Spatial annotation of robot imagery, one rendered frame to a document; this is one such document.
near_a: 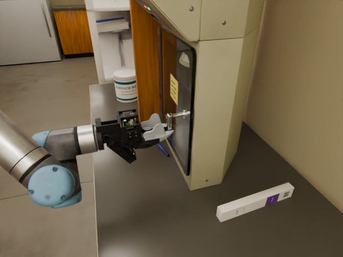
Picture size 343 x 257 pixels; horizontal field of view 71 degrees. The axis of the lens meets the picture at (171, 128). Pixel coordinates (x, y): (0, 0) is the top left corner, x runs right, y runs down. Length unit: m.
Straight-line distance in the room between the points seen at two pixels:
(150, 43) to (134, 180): 0.49
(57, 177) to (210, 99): 0.39
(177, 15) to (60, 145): 0.40
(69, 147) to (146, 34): 0.48
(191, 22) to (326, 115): 0.53
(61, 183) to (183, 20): 0.40
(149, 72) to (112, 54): 1.03
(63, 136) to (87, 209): 1.46
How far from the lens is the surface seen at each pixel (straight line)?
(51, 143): 0.65
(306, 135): 0.96
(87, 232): 1.94
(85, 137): 0.64
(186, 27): 0.55
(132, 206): 0.78
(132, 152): 0.72
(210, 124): 0.67
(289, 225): 0.80
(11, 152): 0.53
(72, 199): 0.65
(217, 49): 0.59
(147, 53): 0.93
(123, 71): 1.36
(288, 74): 0.99
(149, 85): 0.97
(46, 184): 0.50
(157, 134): 0.67
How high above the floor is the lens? 1.54
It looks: 33 degrees down
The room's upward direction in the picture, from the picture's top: straight up
